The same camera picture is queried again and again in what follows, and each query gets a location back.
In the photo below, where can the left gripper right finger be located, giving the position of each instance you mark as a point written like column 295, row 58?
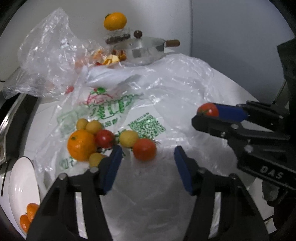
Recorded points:
column 239, row 217

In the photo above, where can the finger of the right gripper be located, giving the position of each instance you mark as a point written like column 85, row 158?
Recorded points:
column 242, row 111
column 234, row 130

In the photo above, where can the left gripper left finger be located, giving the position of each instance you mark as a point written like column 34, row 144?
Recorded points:
column 56, row 217

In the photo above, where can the yellow small fruit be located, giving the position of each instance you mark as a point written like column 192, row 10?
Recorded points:
column 81, row 124
column 128, row 138
column 93, row 127
column 95, row 159

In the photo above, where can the red cherry tomato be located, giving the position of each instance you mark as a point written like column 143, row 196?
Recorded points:
column 208, row 109
column 105, row 139
column 144, row 149

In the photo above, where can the white plate dark rim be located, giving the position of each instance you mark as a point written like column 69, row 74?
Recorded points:
column 23, row 189

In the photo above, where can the grey refrigerator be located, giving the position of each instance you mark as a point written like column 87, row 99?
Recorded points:
column 239, row 39

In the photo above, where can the printed plastic bag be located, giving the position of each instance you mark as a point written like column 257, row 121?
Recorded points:
column 147, row 110

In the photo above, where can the steel induction cooker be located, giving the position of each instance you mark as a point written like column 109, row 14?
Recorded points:
column 17, row 115

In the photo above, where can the small steel saucepan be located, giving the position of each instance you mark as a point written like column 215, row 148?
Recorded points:
column 143, row 50

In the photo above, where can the orange peel pile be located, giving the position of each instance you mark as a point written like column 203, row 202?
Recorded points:
column 107, row 57

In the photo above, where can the clear box of dark fruit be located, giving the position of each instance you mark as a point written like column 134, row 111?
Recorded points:
column 116, row 36

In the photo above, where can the large orange on box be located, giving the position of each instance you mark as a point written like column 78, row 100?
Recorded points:
column 115, row 21

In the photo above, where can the clear crumpled plastic bag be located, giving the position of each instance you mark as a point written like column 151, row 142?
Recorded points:
column 51, row 59

